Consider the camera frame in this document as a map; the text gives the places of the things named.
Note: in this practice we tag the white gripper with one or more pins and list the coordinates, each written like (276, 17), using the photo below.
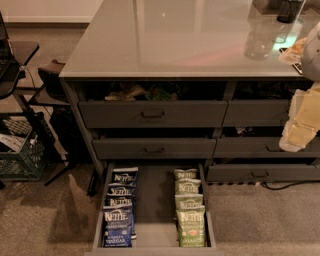
(312, 56)

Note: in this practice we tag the blue kettle chip bag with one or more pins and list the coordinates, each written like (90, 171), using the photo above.
(121, 190)
(118, 226)
(126, 176)
(123, 200)

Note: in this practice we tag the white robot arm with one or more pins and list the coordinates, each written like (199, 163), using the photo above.
(305, 51)

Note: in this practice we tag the top right grey drawer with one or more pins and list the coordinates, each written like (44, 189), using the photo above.
(261, 103)

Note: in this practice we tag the grey drawer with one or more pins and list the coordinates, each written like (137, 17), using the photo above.
(259, 142)
(154, 144)
(261, 103)
(202, 106)
(263, 170)

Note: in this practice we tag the middle right grey drawer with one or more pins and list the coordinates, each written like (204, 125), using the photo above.
(259, 142)

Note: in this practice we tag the bottom right grey drawer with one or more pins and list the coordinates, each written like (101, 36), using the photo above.
(263, 170)

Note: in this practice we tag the rear green Kettle chip bag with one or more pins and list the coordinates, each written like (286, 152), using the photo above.
(188, 173)

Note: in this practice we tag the front green Kettle chip bag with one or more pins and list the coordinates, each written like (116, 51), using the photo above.
(191, 227)

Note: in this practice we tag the green snack bag in drawer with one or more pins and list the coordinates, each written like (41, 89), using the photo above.
(163, 92)

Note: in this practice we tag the grey drawer cabinet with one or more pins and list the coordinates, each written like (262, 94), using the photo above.
(182, 42)

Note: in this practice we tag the open bottom left drawer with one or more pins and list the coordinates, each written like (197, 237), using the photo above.
(155, 226)

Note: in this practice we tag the tan snack bag in drawer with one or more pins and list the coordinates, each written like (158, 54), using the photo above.
(125, 92)

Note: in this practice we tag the middle left grey drawer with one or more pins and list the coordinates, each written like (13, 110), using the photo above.
(154, 144)

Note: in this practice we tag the top left grey drawer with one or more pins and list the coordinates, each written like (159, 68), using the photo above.
(202, 106)

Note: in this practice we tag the black white marker tag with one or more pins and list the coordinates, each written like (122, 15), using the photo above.
(296, 66)

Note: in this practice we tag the black mesh cup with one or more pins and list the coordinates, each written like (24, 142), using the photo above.
(290, 10)

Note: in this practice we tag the green plastic crate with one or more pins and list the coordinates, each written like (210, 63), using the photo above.
(23, 155)

